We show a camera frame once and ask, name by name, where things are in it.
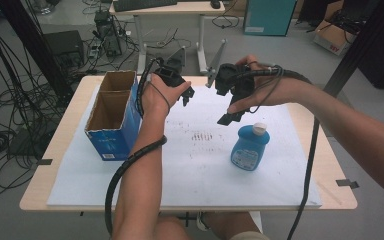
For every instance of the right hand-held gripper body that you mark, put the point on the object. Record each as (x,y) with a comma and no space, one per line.
(235,80)

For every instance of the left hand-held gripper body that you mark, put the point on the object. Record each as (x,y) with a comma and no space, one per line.
(175,71)

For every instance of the blue bottle with white cap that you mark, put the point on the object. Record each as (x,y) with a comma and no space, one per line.
(246,150)

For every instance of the blue cardboard box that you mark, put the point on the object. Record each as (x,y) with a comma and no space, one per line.
(113,143)

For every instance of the person's left hand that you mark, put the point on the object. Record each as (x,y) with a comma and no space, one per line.
(156,96)

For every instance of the person's right hand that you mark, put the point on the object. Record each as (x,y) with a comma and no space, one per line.
(273,90)

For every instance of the wooden desk with white legs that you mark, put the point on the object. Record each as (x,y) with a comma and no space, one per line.
(180,7)

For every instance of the white foam mat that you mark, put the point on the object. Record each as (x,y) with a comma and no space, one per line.
(196,180)

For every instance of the teal cabinet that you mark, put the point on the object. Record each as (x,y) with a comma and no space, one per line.
(268,16)

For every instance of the black keyboard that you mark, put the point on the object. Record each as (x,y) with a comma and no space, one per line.
(143,4)

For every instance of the black computer mouse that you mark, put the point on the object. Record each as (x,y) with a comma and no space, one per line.
(215,4)

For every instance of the white power strip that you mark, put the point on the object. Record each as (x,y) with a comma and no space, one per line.
(94,51)

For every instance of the person's right leg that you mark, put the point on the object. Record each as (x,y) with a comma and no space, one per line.
(233,223)

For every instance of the person's leg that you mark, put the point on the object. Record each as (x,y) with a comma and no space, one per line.
(233,223)
(171,230)

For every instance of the white shoe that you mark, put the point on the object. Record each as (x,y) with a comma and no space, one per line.
(202,221)

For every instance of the brown cardboard box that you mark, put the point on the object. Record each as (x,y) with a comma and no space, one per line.
(331,40)

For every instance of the black tape cross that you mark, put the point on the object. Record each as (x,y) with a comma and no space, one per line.
(187,219)

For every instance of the white table leg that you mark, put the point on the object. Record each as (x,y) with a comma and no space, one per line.
(256,221)

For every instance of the black equipment box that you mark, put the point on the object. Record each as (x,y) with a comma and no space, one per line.
(63,46)

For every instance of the beige shorts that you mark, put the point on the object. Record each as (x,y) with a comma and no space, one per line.
(250,236)

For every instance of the person's left leg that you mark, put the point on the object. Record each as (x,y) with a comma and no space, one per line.
(171,230)

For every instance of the black tape piece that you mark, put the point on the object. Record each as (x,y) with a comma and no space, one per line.
(346,183)
(45,162)

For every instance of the silver metal stand base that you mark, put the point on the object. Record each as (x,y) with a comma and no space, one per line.
(43,7)

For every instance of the black metal post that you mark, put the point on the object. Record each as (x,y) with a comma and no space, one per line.
(30,40)
(363,43)

